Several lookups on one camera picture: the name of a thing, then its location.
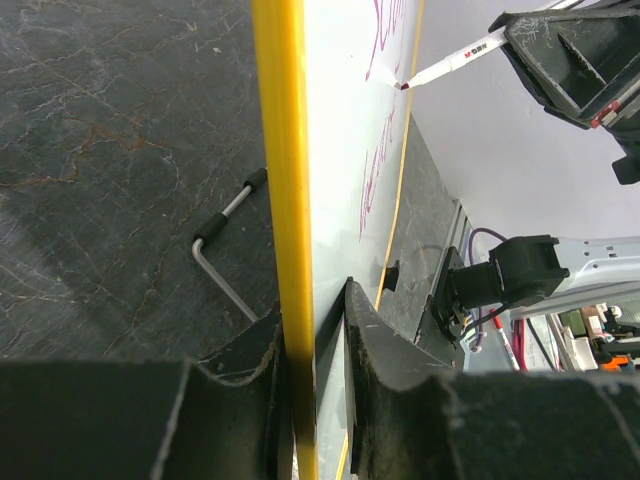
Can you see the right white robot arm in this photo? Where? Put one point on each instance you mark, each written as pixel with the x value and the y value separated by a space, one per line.
pixel 523 271

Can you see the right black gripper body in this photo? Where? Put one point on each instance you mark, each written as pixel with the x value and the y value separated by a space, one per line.
pixel 614 101

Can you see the red pen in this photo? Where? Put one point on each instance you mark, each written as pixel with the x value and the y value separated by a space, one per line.
pixel 505 340

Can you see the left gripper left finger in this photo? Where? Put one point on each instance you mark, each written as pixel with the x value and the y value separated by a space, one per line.
pixel 225 416

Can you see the purple whiteboard marker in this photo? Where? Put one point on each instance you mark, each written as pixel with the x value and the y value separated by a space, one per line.
pixel 457 60

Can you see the metal whiteboard stand leg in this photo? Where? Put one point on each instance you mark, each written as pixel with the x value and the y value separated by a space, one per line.
pixel 216 230

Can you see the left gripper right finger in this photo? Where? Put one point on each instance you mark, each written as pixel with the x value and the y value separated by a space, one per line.
pixel 412 417

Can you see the yellow-framed whiteboard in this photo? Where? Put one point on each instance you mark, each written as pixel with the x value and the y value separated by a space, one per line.
pixel 335 119

